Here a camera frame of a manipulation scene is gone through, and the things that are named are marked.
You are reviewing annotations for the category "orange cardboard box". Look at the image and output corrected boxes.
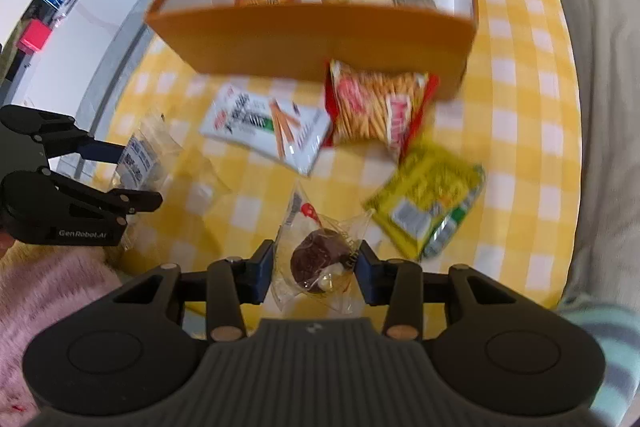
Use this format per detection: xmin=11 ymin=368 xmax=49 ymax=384
xmin=144 ymin=0 xmax=479 ymax=100

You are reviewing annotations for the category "red bag of stick snacks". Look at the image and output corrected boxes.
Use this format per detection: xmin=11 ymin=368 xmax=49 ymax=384
xmin=324 ymin=59 xmax=441 ymax=160

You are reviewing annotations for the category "white pretzel stick box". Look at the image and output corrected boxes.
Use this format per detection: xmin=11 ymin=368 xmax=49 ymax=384
xmin=199 ymin=82 xmax=332 ymax=178

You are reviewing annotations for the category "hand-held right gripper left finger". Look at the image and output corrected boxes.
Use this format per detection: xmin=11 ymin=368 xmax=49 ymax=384
xmin=116 ymin=239 xmax=276 ymax=342

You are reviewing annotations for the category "fuzzy pastel clothing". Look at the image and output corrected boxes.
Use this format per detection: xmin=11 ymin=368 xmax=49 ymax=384
xmin=0 ymin=246 xmax=132 ymax=427

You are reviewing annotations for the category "magenta box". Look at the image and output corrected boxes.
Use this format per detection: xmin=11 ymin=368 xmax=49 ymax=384
xmin=18 ymin=19 xmax=54 ymax=53

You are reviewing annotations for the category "clear chocolate pastry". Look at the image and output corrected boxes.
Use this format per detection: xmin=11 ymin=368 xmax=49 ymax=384
xmin=269 ymin=186 xmax=376 ymax=316

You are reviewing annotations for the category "white low cabinet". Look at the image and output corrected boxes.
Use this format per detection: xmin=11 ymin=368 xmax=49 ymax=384
xmin=0 ymin=0 xmax=162 ymax=110

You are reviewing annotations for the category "clear packet of white balls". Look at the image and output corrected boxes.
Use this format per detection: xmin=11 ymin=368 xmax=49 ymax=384
xmin=112 ymin=114 xmax=174 ymax=194

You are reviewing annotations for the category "yellow white checked tablecloth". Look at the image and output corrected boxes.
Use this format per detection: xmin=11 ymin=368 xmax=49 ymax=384
xmin=99 ymin=0 xmax=584 ymax=339

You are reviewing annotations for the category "striped blue white fabric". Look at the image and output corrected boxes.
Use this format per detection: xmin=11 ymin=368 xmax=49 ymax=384
xmin=554 ymin=301 xmax=640 ymax=427

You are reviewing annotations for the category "yellow snack packet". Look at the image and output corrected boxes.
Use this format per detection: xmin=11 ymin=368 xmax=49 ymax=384
xmin=362 ymin=141 xmax=487 ymax=263

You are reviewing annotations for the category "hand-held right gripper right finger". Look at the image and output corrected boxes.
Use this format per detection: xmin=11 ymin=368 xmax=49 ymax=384
xmin=356 ymin=240 xmax=516 ymax=341

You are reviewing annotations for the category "grey sofa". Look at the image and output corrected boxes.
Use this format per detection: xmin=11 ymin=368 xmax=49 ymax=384
xmin=541 ymin=0 xmax=640 ymax=309

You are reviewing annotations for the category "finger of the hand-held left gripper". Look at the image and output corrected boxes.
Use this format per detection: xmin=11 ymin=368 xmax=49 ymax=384
xmin=31 ymin=111 xmax=129 ymax=164
xmin=47 ymin=173 xmax=164 ymax=226

